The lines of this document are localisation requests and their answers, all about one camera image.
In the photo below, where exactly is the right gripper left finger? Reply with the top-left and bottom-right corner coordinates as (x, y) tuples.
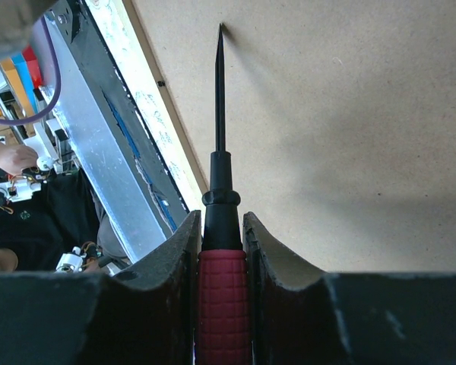
(0, 211), (201, 364)

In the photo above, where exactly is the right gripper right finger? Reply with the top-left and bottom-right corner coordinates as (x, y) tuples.
(243, 212), (456, 364)

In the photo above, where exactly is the red black screwdriver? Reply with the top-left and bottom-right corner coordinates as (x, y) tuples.
(195, 33), (252, 364)

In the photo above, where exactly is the wooden picture frame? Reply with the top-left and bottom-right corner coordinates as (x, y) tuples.
(125, 1), (456, 271)

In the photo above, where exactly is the person in black shirt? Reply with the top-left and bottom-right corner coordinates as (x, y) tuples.
(0, 132), (111, 273)

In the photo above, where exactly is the white teleoperation leader device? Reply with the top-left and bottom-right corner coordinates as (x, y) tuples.
(0, 157), (57, 210)

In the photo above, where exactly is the floral patterned table mat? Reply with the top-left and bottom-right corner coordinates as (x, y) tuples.
(87, 1), (204, 210)

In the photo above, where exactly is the aluminium front rail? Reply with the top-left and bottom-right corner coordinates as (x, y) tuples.
(46, 21), (168, 262)

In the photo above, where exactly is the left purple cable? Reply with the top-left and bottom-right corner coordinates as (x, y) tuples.
(0, 14), (62, 126)

